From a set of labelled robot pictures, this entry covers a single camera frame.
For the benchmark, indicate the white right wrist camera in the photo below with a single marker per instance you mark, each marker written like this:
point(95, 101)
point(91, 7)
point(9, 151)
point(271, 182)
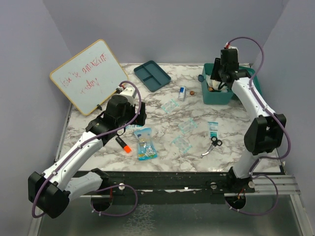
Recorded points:
point(229, 47)

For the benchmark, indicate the clear white gauze pad pack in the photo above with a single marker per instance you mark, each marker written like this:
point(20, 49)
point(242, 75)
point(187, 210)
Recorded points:
point(209, 81)

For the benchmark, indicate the teal plaster sheet middle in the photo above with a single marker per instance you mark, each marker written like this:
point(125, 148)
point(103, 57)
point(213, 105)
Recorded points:
point(187, 126)

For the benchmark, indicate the teal plaster sheet far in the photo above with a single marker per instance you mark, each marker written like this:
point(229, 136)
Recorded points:
point(169, 106)

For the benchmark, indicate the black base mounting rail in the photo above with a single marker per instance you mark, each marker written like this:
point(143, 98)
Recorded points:
point(165, 188)

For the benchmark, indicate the long gauze dressing packet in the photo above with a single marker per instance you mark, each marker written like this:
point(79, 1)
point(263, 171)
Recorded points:
point(213, 128)

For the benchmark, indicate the teal divided tray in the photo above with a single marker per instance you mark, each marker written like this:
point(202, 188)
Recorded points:
point(152, 76)

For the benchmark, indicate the blue cotton swab bag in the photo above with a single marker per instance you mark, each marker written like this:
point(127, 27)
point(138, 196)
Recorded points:
point(145, 145)

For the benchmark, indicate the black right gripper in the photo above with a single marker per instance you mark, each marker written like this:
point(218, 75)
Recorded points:
point(214, 74)

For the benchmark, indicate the teal plaster sheet near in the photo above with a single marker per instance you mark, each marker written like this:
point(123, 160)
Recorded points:
point(182, 144)

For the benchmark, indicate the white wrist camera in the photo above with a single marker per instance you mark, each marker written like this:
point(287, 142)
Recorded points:
point(229, 47)
point(129, 92)

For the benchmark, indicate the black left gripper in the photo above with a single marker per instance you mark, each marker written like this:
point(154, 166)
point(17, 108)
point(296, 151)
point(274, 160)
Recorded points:
point(140, 119)

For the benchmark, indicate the black orange highlighter marker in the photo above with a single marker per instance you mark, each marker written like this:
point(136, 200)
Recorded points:
point(123, 145)

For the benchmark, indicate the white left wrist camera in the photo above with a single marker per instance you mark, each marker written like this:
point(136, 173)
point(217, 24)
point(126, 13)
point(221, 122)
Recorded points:
point(129, 92)

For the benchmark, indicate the yellowish gauze roll bag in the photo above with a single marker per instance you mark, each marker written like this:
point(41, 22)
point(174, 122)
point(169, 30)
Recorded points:
point(216, 85)

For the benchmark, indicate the small gauze dressing packet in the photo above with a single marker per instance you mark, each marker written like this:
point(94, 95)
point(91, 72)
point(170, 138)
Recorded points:
point(134, 126)

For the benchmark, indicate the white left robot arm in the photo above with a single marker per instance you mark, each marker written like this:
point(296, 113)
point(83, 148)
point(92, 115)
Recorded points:
point(51, 191)

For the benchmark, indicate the teal medicine kit box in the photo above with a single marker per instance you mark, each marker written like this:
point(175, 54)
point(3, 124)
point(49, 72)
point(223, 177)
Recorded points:
point(214, 97)

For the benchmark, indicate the black handled scissors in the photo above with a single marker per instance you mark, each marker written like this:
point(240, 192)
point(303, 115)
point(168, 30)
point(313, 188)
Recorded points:
point(215, 142)

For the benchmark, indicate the teal plaster sheet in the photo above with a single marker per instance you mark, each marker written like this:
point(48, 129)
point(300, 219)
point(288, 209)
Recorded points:
point(182, 144)
point(169, 106)
point(187, 126)

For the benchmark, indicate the yellow framed whiteboard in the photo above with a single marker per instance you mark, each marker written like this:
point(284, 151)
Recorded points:
point(90, 77)

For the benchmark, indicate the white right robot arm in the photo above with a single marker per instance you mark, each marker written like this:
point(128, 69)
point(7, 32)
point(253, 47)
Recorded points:
point(267, 128)

